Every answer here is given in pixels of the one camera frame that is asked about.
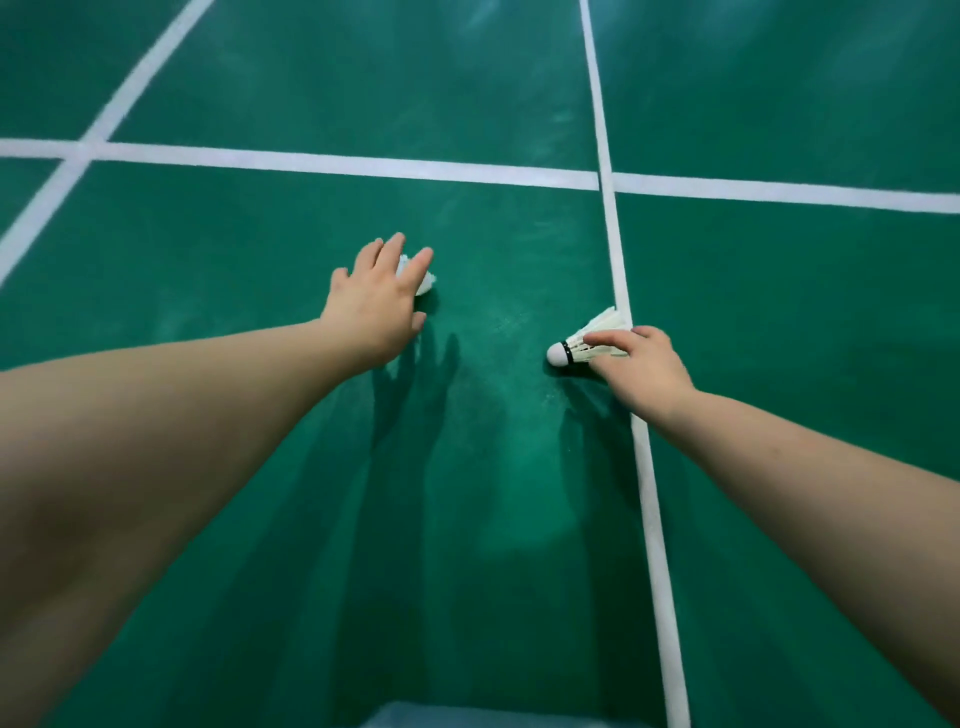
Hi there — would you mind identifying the person's right forearm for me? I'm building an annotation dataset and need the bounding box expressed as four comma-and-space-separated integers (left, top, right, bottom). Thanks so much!
658, 390, 960, 725

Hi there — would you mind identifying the person's left hand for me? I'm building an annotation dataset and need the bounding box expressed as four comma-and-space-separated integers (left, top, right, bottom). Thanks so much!
320, 232, 435, 373

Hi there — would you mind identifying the person's left forearm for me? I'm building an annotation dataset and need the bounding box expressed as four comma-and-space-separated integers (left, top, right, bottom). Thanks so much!
0, 318, 363, 728

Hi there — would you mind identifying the white feather shuttlecock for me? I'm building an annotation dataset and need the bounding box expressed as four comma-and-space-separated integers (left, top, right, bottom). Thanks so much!
545, 305, 636, 369
395, 254, 438, 298

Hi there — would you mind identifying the person's right hand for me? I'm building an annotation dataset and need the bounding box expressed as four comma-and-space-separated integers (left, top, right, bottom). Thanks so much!
582, 324, 699, 426

